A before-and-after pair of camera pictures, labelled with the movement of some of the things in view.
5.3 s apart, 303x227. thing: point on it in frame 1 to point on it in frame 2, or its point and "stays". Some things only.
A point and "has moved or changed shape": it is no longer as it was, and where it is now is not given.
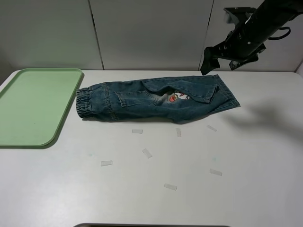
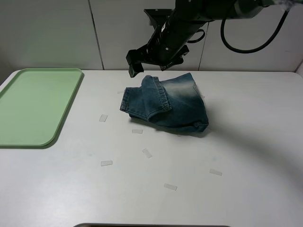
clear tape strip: x=138 y=131 stays
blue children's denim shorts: x=171 y=100 has moved or changed shape
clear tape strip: x=213 y=171 stays
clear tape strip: x=106 y=163 stays
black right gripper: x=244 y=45 to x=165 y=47
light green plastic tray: x=32 y=104 stays
